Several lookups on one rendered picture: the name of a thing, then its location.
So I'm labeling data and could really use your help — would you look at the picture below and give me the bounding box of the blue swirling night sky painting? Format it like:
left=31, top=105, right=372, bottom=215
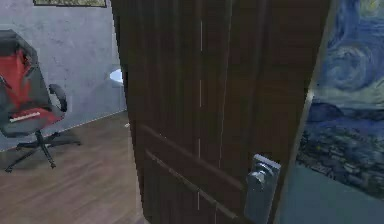
left=295, top=0, right=384, bottom=201

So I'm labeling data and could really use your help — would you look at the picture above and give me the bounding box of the dark brown wooden door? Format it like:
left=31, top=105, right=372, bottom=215
left=110, top=0, right=332, bottom=224

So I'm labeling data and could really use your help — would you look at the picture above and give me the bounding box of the dark framed wall picture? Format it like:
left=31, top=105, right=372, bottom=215
left=32, top=0, right=108, bottom=9

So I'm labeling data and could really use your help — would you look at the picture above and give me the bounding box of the silver door handle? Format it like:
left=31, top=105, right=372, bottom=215
left=243, top=153, right=282, bottom=224

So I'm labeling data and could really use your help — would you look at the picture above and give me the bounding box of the red and black office chair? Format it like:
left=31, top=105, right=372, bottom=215
left=0, top=29, right=82, bottom=174

